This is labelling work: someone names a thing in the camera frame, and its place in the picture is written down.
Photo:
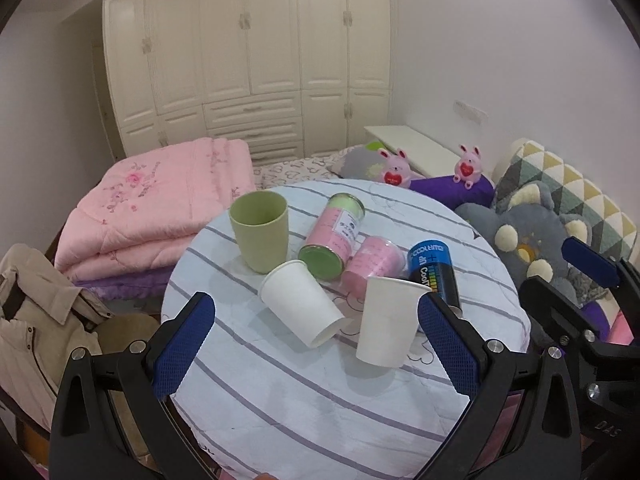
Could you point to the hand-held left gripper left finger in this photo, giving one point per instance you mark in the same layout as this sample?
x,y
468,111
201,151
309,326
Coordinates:
x,y
182,347

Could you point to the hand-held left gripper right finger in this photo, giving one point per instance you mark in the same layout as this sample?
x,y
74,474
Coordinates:
x,y
450,347

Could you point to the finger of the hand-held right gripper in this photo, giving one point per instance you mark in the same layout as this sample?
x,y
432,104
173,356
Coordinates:
x,y
550,310
590,260

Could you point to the white paper cup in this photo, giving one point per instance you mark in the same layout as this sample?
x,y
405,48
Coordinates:
x,y
295,300
385,325

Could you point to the pink plastic cup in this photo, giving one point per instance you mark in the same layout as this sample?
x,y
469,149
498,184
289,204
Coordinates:
x,y
372,260

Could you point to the green plastic cup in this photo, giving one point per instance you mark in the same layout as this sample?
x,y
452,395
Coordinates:
x,y
257,245

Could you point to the grey plush toy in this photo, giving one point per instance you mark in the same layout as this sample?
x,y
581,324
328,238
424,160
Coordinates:
x,y
525,220

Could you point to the blue and black can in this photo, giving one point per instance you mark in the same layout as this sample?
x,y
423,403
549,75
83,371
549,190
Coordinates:
x,y
431,270

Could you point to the triangle patterned cushion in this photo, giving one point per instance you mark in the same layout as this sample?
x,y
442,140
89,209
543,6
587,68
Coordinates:
x,y
565,180

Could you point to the purple blanket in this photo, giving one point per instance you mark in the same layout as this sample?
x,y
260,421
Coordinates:
x,y
125,285

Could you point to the striped white tablecloth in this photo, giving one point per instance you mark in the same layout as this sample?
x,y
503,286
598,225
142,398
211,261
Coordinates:
x,y
280,410

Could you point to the beige jacket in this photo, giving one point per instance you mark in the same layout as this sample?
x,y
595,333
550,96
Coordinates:
x,y
40,335

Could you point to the pink folded quilt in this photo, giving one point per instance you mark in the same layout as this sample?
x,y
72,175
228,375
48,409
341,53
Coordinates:
x,y
150,200

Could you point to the pink bunny toy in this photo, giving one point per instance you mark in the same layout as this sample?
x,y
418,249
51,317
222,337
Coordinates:
x,y
394,170
467,165

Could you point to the purple pillow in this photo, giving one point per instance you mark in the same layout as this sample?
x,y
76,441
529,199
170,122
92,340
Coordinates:
x,y
440,190

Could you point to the pink can with green lids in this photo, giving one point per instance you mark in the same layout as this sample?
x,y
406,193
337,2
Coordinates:
x,y
330,232

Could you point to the grey and green pillow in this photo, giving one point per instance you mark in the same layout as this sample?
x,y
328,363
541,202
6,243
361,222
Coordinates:
x,y
360,162

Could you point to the white board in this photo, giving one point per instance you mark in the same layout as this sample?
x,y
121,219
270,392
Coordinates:
x,y
410,145

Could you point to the patterned bed sheet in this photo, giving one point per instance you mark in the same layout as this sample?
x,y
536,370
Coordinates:
x,y
295,170

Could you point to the cream wardrobe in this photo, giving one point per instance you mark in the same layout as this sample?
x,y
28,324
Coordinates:
x,y
250,60

